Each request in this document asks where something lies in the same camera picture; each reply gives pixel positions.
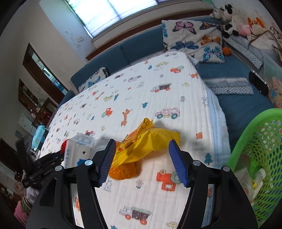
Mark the blue sofa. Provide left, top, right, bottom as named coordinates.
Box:
left=58, top=15, right=282, bottom=154

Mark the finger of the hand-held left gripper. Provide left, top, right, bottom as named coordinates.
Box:
left=35, top=151, right=65, bottom=164
left=31, top=162, right=65, bottom=177

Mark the person's left forearm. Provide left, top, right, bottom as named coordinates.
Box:
left=13, top=186, right=42, bottom=227

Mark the yellow snack wrapper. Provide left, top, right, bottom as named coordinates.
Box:
left=111, top=118, right=181, bottom=170

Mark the wooden door frame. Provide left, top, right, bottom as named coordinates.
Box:
left=23, top=43, right=69, bottom=104

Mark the pink plush toy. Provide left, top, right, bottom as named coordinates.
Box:
left=239, top=23, right=253, bottom=37

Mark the orange foam fruit net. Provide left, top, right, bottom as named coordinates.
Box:
left=109, top=162, right=140, bottom=180

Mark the small clear plastic bottle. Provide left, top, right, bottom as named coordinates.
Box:
left=253, top=168, right=266, bottom=182

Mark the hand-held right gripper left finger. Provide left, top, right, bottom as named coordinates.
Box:
left=26, top=139, right=117, bottom=229

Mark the wooden window sill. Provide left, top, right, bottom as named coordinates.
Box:
left=86, top=13, right=221, bottom=61

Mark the clear plastic storage box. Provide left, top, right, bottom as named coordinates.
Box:
left=262, top=53, right=282, bottom=108

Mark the beige crumpled cloth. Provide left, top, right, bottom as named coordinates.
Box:
left=248, top=26, right=282, bottom=55

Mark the white cartoon printed blanket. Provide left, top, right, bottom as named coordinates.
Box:
left=38, top=51, right=231, bottom=229

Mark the grey patterned cushion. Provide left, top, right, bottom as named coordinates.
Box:
left=222, top=35, right=264, bottom=69

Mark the clear jelly cup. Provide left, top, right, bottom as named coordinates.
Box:
left=94, top=139, right=109, bottom=153

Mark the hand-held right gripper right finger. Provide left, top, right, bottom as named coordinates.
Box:
left=168, top=139, right=258, bottom=229

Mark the large butterfly pillow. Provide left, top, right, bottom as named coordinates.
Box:
left=161, top=20, right=225, bottom=64

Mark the green plastic basket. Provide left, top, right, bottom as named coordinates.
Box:
left=226, top=108, right=282, bottom=228

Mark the large window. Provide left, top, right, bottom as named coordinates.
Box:
left=64, top=0, right=212, bottom=38

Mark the grey plush toy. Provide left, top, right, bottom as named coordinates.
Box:
left=209, top=8, right=225, bottom=19

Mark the black handheld device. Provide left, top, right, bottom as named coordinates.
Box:
left=249, top=70, right=269, bottom=96

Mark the small cow plush toy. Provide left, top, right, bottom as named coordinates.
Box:
left=221, top=4, right=234, bottom=20

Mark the small butterfly pillow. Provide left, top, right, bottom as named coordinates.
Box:
left=79, top=67, right=109, bottom=92

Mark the orange fox plush toy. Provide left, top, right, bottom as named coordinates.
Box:
left=247, top=17, right=265, bottom=35

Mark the white green milk carton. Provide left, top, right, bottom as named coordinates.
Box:
left=63, top=133, right=95, bottom=169

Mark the large cow plush toy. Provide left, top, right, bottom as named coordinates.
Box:
left=221, top=18, right=240, bottom=38

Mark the dark wooden cabinet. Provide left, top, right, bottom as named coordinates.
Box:
left=18, top=78, right=59, bottom=124

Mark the blue wet wipes pack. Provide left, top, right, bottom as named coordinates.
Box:
left=31, top=125, right=47, bottom=150

